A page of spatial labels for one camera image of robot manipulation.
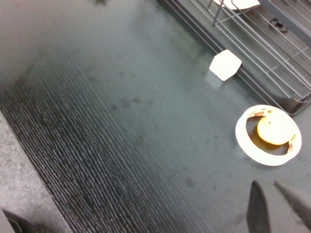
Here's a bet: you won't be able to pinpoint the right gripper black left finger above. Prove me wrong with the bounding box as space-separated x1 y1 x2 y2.
247 181 272 233

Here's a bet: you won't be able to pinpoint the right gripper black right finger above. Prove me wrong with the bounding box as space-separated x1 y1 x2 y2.
274 180 311 231

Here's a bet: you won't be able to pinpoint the white plate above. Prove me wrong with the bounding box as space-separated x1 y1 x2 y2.
213 0 261 11

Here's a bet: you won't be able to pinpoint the white double-sided tape roll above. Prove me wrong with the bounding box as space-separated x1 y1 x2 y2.
235 104 302 167

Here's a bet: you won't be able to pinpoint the yellow rubber duck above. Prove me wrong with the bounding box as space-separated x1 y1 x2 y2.
257 114 296 146

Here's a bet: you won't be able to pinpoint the white foam cube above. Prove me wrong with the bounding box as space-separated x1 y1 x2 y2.
209 49 242 82

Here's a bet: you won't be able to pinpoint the black wire dish rack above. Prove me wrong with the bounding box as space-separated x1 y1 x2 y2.
167 0 311 100

